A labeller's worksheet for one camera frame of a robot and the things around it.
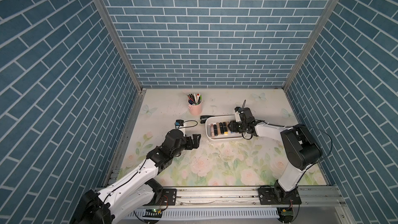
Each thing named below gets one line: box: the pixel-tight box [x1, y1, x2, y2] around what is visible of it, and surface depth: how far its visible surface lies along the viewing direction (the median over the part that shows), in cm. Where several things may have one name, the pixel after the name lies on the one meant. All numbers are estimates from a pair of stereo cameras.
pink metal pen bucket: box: [187, 98, 203, 116], surface depth 102 cm
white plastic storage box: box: [205, 114, 243, 142], surface depth 99 cm
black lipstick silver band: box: [212, 123, 219, 137], surface depth 98 cm
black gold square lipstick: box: [222, 121, 229, 135], surface depth 98 cm
